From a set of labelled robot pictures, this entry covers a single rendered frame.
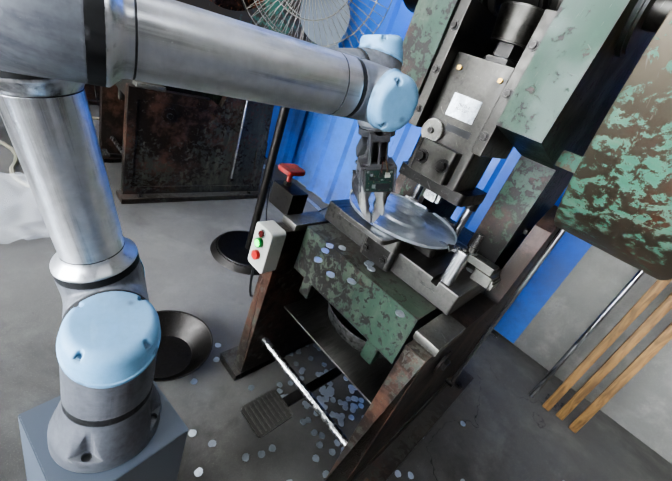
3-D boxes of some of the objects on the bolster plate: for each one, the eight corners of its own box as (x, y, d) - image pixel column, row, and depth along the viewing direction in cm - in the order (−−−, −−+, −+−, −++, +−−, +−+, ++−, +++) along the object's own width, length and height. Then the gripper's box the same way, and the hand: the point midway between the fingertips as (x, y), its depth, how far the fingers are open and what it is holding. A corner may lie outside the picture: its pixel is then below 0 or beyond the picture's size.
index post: (448, 286, 79) (469, 253, 75) (438, 279, 81) (457, 246, 76) (453, 284, 81) (474, 251, 77) (443, 276, 83) (462, 244, 79)
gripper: (355, 133, 61) (352, 236, 71) (406, 132, 61) (396, 236, 71) (352, 123, 68) (350, 218, 78) (397, 123, 68) (389, 218, 78)
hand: (370, 216), depth 76 cm, fingers closed
